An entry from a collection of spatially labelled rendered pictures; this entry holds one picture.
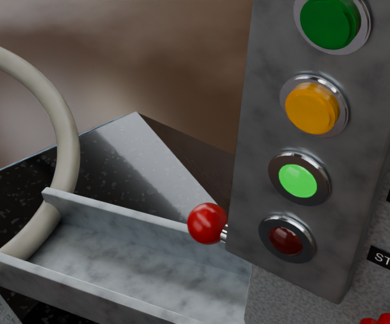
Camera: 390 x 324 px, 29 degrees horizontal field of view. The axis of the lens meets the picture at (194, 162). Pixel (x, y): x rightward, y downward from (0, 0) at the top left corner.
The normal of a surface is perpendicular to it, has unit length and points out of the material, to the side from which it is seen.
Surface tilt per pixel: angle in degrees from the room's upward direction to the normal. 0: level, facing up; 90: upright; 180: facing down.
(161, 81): 0
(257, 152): 90
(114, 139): 0
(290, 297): 90
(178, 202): 0
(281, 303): 90
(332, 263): 90
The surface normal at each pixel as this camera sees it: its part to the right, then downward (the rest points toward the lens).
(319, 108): -0.50, 0.60
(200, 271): -0.19, -0.78
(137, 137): 0.04, -0.70
